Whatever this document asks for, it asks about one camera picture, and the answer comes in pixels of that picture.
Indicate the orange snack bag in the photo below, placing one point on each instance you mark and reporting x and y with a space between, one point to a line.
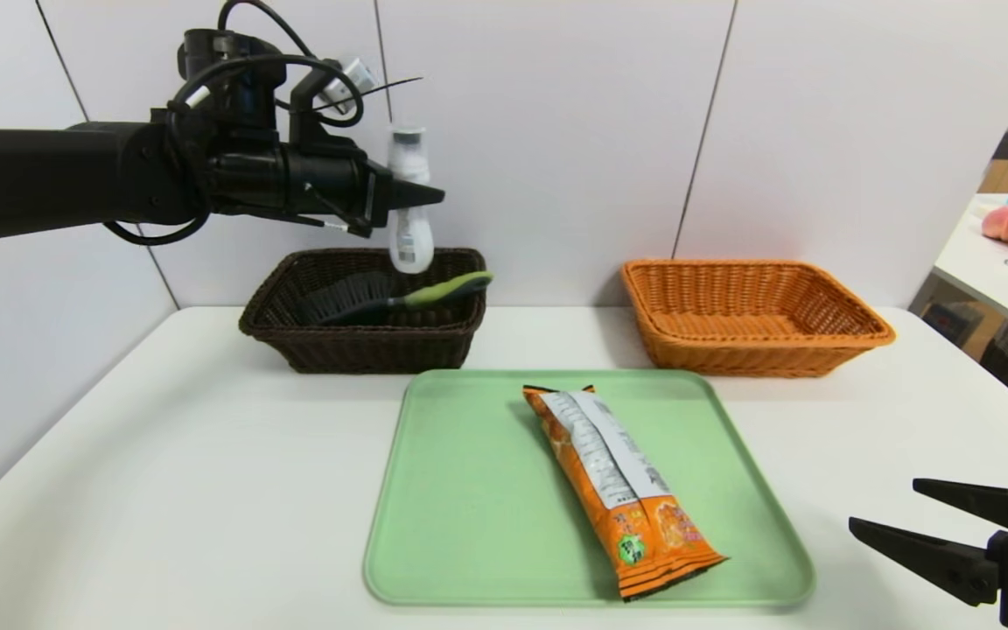
635 516

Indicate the light green plastic tray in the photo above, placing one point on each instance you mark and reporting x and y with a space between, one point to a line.
469 525

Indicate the black and orange left arm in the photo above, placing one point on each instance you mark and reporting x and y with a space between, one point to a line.
49 175

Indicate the orange wicker basket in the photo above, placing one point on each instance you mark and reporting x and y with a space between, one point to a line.
731 332

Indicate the dark brown wicker basket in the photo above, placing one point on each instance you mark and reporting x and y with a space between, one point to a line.
364 350

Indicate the white side table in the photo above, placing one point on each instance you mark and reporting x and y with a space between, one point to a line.
972 271

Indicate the small pink peach plush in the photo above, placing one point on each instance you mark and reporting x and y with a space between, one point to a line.
999 224

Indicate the white bottle with grey cap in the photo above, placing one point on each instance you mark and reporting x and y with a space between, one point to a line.
410 245

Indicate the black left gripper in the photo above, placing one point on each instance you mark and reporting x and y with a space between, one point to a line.
379 198

